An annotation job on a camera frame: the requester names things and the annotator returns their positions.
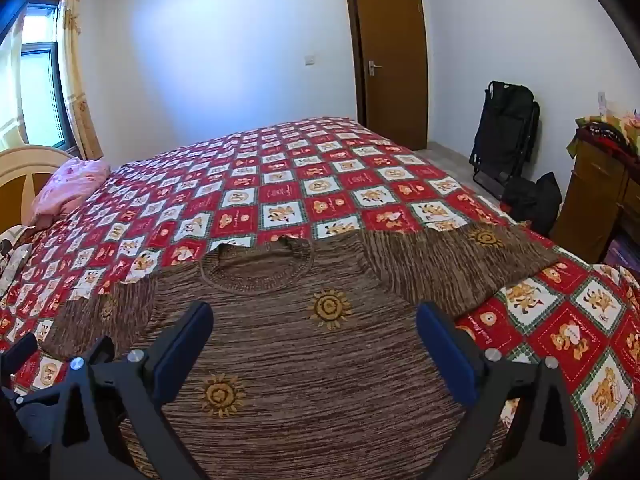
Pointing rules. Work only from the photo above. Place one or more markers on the grey white cloth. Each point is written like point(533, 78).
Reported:
point(12, 260)

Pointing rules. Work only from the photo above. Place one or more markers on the pink pillow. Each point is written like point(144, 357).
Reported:
point(70, 185)

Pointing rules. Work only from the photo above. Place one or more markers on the yellow patterned curtain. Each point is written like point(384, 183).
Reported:
point(75, 85)

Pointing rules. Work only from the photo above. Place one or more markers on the pile of colourful clothes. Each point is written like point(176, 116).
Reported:
point(605, 135)

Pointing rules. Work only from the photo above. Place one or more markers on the red checkered printed blanket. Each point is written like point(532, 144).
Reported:
point(280, 180)

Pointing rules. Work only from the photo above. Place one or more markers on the black suitcase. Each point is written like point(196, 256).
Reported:
point(505, 125)

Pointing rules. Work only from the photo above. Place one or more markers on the wooden cabinet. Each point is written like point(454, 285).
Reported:
point(590, 200)

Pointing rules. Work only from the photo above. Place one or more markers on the purple box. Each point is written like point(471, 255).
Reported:
point(625, 255)

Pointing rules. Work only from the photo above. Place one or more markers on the brown wooden door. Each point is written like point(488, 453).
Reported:
point(395, 60)

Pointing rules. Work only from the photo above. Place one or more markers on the white wall socket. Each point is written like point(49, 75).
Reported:
point(602, 100)

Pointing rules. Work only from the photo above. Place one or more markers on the window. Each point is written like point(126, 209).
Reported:
point(37, 100)

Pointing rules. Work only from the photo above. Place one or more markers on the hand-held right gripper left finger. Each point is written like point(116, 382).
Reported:
point(185, 347)

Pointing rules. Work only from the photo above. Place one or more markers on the black bag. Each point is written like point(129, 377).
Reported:
point(535, 200)

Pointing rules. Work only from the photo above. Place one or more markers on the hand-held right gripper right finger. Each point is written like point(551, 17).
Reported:
point(445, 355)

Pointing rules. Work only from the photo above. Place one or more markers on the brown knit sweater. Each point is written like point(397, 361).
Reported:
point(300, 385)

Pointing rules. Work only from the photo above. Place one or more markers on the cream wooden headboard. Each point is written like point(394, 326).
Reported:
point(15, 180)

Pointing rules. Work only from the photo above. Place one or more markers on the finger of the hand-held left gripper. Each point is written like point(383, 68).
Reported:
point(27, 425)
point(17, 360)

